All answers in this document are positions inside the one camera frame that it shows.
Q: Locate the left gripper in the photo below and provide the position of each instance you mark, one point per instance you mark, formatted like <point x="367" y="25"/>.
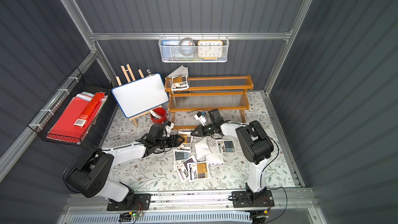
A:
<point x="169" y="141"/>

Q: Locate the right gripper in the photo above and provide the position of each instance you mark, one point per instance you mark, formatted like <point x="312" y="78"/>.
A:
<point x="205" y="129"/>

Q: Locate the yellow coffee bag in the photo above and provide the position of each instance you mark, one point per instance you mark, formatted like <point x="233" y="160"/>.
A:
<point x="186" y="144"/>
<point x="198" y="170"/>
<point x="180" y="83"/>

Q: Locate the yellow coffee bag top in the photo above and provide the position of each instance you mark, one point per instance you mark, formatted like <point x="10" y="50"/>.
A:
<point x="180" y="83"/>

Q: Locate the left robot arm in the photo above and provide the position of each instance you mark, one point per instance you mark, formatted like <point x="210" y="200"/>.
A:
<point x="88" y="173"/>

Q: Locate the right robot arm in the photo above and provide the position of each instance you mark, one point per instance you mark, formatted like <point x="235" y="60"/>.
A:
<point x="256" y="145"/>

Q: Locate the dark blue coffee bag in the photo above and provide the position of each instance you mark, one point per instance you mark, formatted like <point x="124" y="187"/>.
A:
<point x="226" y="146"/>

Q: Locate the dark blue coffee bag under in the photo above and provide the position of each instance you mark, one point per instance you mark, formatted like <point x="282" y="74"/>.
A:
<point x="180" y="156"/>

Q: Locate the wooden two-tier shelf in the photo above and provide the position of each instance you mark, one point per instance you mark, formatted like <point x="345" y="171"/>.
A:
<point x="225" y="93"/>

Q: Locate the purple coffee bag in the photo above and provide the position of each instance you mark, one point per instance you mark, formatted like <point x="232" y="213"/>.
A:
<point x="182" y="168"/>

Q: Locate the yellow coffee bag front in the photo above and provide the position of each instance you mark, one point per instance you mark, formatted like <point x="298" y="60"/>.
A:
<point x="198" y="170"/>

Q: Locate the red cup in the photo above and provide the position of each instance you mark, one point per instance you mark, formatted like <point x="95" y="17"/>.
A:
<point x="159" y="115"/>

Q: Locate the wooden easel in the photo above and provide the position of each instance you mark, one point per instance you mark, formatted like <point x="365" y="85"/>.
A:
<point x="129" y="75"/>

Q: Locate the red long box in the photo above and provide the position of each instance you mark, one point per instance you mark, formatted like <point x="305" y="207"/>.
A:
<point x="89" y="109"/>

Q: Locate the yellow square clock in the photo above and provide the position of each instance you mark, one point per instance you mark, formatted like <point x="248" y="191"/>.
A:
<point x="210" y="49"/>

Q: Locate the round grey tape roll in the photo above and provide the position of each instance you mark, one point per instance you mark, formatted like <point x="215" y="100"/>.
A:
<point x="186" y="47"/>

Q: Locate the red folder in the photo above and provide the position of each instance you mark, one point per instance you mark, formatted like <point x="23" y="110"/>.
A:
<point x="64" y="129"/>

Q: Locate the blue box in basket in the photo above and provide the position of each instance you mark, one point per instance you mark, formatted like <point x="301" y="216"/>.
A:
<point x="170" y="42"/>

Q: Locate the whiteboard with blue frame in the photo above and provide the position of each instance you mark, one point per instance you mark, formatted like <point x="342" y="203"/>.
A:
<point x="137" y="97"/>

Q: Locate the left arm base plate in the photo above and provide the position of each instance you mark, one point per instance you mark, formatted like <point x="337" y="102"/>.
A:
<point x="132" y="202"/>

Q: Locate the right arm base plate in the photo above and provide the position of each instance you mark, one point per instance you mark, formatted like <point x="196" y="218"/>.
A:
<point x="244" y="199"/>

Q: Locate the white wire wall basket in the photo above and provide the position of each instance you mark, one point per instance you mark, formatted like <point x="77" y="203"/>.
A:
<point x="171" y="54"/>

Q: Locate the black wire side basket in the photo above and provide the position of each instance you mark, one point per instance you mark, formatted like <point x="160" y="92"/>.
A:
<point x="89" y="82"/>

